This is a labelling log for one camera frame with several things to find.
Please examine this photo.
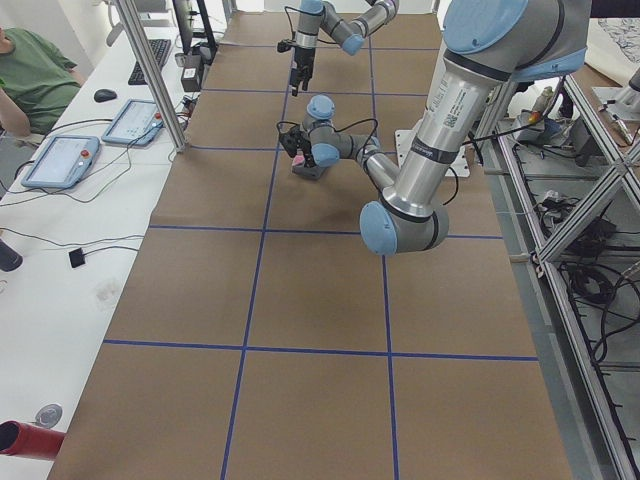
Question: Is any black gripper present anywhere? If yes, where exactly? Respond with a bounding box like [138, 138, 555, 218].
[299, 132, 317, 170]
[290, 46, 316, 97]

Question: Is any pink towel with grey back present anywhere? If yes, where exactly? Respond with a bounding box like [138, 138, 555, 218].
[291, 154, 326, 180]

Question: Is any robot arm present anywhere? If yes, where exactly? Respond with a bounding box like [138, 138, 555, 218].
[300, 1, 592, 255]
[277, 0, 399, 96]

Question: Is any black keyboard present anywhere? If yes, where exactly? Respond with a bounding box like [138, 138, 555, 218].
[127, 38, 173, 86]

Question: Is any far teach pendant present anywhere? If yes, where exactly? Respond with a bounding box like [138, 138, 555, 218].
[101, 99, 163, 147]

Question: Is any teach pendant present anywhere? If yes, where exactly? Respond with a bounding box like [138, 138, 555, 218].
[101, 99, 163, 147]
[21, 135, 101, 189]

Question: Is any black computer mouse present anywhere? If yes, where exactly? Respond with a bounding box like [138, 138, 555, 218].
[93, 89, 118, 103]

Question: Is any near teach pendant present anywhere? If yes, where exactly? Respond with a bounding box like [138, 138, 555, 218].
[21, 135, 101, 189]

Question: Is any small black square pad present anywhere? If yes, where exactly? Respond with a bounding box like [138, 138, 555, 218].
[68, 247, 88, 269]

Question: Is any person in green shirt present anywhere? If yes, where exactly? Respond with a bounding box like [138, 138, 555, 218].
[1, 28, 84, 138]

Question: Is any red cylinder bottle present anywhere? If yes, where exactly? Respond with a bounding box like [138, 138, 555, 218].
[1, 420, 65, 461]

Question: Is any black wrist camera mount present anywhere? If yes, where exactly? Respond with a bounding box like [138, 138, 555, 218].
[278, 125, 301, 158]

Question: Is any aluminium frame post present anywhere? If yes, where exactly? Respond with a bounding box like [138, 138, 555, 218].
[115, 0, 187, 153]

